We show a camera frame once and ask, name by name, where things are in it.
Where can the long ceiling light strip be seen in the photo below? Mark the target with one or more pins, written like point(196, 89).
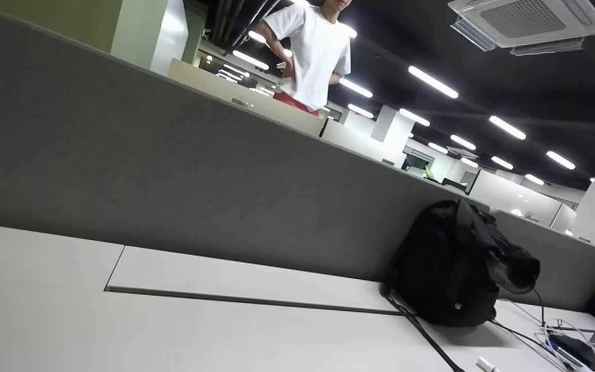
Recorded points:
point(355, 87)
point(533, 179)
point(503, 162)
point(507, 128)
point(413, 117)
point(359, 110)
point(439, 148)
point(250, 60)
point(432, 81)
point(462, 141)
point(560, 161)

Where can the white office partition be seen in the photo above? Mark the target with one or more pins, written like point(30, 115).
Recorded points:
point(517, 200)

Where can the black backpack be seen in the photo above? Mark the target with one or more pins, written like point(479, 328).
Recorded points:
point(448, 266)

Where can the white ceiling air conditioner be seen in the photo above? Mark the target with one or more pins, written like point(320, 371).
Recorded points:
point(528, 21)

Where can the small white plastic block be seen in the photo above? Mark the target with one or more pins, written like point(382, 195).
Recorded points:
point(484, 365)

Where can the person in white t-shirt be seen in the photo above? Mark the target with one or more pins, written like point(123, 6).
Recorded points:
point(319, 54)

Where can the beige office partition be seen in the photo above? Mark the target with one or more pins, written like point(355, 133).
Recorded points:
point(257, 101)

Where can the grey felt desk divider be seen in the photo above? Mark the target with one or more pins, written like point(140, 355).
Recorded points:
point(173, 173)

